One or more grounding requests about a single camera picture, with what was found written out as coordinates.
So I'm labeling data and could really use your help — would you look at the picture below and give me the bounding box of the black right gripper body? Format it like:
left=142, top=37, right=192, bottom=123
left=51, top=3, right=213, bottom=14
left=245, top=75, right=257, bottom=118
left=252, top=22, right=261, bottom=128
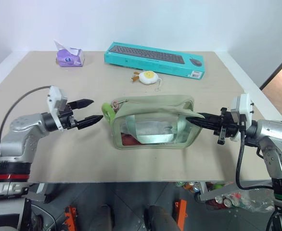
left=213, top=107, right=241, bottom=145

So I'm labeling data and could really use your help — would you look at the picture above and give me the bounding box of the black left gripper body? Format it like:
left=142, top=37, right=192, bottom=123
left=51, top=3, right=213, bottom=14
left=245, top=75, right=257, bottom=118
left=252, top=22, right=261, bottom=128
left=57, top=102, right=81, bottom=131

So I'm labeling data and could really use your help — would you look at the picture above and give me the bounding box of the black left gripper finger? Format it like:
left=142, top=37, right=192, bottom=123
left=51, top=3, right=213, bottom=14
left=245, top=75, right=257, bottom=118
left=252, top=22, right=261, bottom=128
left=76, top=115, right=104, bottom=130
left=72, top=98, right=95, bottom=111

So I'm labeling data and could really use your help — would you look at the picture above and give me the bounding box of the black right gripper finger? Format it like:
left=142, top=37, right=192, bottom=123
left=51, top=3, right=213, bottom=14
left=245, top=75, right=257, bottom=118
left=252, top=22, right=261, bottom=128
left=196, top=112, right=222, bottom=120
left=184, top=116, right=219, bottom=132

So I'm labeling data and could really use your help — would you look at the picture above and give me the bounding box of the green pouch with clear window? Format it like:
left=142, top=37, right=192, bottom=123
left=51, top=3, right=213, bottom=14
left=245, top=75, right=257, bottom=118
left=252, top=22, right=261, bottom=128
left=111, top=94, right=204, bottom=151

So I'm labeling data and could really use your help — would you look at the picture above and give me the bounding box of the purple tissue pack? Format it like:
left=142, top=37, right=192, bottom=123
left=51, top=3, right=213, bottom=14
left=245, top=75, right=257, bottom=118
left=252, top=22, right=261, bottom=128
left=53, top=39, right=86, bottom=68

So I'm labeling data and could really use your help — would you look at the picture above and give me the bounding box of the fried egg shaped tape measure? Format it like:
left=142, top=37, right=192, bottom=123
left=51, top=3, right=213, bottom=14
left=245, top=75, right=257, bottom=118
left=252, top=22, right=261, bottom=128
left=130, top=70, right=165, bottom=92

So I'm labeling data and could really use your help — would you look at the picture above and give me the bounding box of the teal keyboard and mouse box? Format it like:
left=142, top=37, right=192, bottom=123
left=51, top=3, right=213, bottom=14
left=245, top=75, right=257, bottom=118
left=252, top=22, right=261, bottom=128
left=104, top=41, right=206, bottom=80

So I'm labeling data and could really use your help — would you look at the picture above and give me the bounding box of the clear bag of cans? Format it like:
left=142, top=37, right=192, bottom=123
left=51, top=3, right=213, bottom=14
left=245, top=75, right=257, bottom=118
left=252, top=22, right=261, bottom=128
left=203, top=189, right=276, bottom=214

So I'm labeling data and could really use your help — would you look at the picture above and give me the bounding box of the dark rounded shape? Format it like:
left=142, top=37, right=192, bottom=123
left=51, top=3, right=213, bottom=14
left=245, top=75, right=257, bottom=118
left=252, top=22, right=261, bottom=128
left=143, top=204, right=181, bottom=231

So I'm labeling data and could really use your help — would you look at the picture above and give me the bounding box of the green plush keychain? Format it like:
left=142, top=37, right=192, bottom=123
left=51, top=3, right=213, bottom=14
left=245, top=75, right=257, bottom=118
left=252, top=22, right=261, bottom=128
left=101, top=102, right=117, bottom=126

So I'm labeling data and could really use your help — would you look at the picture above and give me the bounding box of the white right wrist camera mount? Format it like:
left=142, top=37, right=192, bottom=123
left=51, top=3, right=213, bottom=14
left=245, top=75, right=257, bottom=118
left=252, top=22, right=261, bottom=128
left=230, top=92, right=255, bottom=142

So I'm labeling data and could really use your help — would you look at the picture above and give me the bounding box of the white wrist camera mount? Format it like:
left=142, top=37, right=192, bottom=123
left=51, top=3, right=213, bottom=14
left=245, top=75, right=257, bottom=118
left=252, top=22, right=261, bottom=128
left=230, top=92, right=255, bottom=142
left=45, top=85, right=70, bottom=133

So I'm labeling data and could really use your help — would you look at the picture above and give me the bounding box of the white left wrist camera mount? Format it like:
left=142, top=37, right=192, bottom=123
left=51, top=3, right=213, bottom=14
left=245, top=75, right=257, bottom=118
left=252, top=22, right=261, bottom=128
left=45, top=85, right=70, bottom=133

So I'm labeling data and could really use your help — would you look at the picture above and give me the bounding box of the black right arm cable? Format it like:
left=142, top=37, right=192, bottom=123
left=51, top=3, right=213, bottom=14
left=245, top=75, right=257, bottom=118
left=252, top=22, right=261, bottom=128
left=235, top=115, right=276, bottom=191

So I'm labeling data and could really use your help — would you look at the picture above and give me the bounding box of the grey left arm cable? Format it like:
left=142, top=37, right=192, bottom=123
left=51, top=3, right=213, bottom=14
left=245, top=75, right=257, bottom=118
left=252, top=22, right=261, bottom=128
left=0, top=85, right=52, bottom=151

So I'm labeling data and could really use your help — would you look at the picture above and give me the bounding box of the orange metal bracket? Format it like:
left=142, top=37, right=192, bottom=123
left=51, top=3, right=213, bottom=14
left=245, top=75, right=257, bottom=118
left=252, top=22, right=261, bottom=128
left=174, top=199, right=188, bottom=223
left=63, top=205, right=78, bottom=231

